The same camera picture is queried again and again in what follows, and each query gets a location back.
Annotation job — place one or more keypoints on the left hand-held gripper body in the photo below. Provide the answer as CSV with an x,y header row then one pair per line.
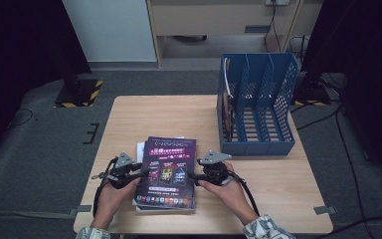
x,y
121,174

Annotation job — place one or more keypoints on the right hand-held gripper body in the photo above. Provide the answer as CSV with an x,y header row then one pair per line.
x,y
217,172

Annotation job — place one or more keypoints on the white book with picture grid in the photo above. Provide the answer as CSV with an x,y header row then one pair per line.
x,y
140,151

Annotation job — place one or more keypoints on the purple magazine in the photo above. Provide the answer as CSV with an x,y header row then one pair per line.
x,y
167,156

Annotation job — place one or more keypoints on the blue file rack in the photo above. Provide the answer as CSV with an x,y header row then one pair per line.
x,y
262,146

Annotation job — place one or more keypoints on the black magazine with red fan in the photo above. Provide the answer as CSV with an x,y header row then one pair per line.
x,y
227,109

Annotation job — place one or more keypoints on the person's right hand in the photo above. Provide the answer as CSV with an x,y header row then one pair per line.
x,y
232,195

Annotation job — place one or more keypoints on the person's left hand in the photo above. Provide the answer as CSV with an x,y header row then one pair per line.
x,y
112,202

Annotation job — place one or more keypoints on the black stand base yellow stripes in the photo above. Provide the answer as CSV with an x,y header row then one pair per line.
x,y
311,94
79,94

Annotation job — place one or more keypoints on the white cabinet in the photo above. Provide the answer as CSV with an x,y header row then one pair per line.
x,y
112,30

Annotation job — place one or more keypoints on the beige desk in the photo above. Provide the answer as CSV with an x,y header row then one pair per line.
x,y
212,18

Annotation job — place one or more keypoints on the white power strip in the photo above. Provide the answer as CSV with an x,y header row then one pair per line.
x,y
277,2

